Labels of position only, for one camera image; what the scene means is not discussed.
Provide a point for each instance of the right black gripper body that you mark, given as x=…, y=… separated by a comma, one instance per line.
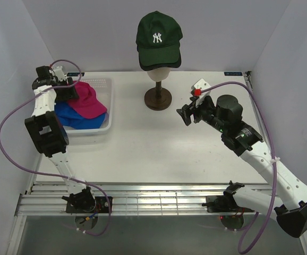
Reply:
x=205, y=110

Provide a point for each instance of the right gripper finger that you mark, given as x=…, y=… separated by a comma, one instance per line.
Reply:
x=186, y=109
x=186, y=114

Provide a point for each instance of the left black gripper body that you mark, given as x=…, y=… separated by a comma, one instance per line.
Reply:
x=66, y=93

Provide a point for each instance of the pink perforated cap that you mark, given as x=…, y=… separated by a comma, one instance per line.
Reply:
x=87, y=105

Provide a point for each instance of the black cap gold logo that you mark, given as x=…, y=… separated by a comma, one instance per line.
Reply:
x=162, y=65

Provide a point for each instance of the green NY baseball cap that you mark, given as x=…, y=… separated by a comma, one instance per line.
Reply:
x=158, y=39

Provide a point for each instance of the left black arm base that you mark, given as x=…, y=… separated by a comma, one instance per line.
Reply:
x=102, y=206

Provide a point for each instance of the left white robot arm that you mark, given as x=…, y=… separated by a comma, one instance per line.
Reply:
x=49, y=136

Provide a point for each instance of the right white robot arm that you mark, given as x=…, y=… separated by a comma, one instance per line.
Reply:
x=290, y=204

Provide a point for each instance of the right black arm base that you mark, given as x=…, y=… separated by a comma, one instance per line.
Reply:
x=220, y=204

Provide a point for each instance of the blue perforated cap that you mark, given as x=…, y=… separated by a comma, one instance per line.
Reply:
x=69, y=117

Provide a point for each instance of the wooden mannequin head stand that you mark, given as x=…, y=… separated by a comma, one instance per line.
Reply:
x=158, y=98

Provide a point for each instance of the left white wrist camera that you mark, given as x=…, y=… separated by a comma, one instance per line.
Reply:
x=59, y=73

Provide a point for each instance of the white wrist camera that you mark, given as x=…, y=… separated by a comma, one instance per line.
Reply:
x=199, y=90
x=59, y=73

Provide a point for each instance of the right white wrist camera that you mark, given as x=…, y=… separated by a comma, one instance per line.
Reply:
x=199, y=90

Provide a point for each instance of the aluminium frame rails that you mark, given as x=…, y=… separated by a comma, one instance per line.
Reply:
x=150, y=162

